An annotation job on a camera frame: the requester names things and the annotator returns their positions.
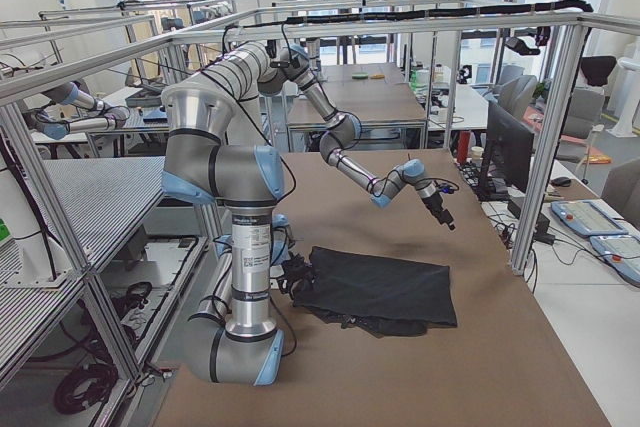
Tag red thermos bottle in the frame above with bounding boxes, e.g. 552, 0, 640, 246
456, 130, 471, 165

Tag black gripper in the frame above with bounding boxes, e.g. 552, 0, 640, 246
418, 184, 455, 231
278, 255, 316, 299

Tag striped aluminium work table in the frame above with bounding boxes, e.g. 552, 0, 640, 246
0, 155, 169, 293

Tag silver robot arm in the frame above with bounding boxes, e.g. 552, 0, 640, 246
261, 41, 455, 230
161, 42, 285, 386

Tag blue teach pendant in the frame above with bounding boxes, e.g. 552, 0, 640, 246
550, 200, 628, 237

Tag black graphic t-shirt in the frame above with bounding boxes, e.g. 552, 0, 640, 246
292, 246, 457, 337

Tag aluminium frame cage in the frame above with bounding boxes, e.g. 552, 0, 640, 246
0, 9, 596, 388

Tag black computer monitor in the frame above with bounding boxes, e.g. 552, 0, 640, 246
476, 102, 534, 201

